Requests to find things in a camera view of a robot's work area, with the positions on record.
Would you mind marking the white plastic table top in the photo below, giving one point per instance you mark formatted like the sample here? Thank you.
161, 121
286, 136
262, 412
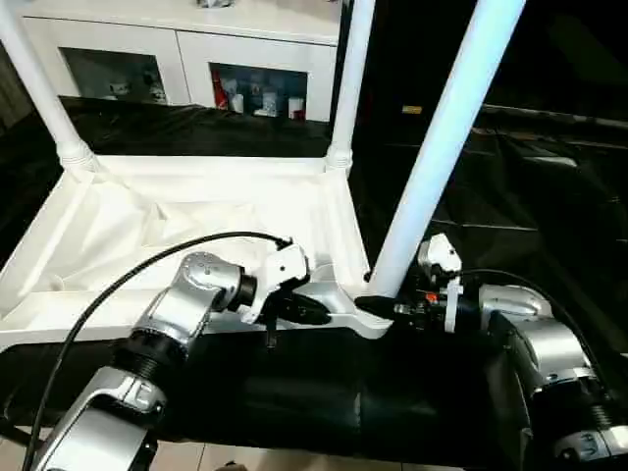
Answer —
196, 206

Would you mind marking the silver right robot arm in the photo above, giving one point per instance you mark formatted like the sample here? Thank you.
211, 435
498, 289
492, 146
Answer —
549, 343

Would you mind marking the black work surface mat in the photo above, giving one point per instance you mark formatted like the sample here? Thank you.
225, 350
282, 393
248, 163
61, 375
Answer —
539, 206

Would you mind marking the small yellow tag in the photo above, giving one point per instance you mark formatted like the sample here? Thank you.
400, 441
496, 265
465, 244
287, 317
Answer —
411, 109

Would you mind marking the red white bottle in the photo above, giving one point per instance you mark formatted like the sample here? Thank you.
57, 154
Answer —
219, 89

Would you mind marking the dark grey tube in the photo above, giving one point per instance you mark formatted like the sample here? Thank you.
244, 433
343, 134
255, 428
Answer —
554, 118

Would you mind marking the white glass-door cabinet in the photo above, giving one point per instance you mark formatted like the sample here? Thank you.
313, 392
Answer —
196, 29

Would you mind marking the black backdrop cloth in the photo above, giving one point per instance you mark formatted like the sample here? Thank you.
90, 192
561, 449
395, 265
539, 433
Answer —
564, 49

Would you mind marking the grey patterned bundle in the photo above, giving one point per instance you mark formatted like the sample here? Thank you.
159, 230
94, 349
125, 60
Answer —
213, 3

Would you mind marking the grey curtain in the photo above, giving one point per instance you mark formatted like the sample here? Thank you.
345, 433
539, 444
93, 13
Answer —
12, 98

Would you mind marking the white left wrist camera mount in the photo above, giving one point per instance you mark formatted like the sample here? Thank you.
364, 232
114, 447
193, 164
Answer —
282, 267

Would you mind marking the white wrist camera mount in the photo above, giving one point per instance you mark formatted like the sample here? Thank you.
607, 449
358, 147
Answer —
441, 252
282, 267

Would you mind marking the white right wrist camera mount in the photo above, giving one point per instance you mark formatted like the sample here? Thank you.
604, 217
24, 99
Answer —
441, 252

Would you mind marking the black metal table frame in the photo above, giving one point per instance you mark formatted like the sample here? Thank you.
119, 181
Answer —
15, 432

